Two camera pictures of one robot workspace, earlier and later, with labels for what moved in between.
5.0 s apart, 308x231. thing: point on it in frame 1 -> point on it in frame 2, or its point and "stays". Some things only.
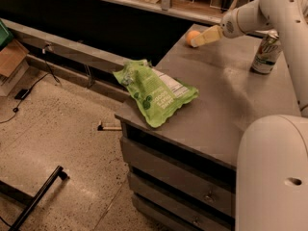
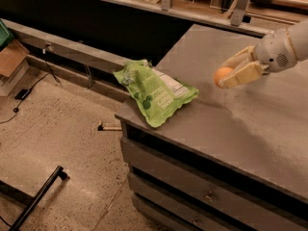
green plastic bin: x=5 y=37 stays
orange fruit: x=192 y=35 -> x=221 y=73
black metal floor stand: x=28 y=200 stays
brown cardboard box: x=12 y=65 stays
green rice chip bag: x=159 y=94 stays
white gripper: x=231 y=26 -> x=274 y=52
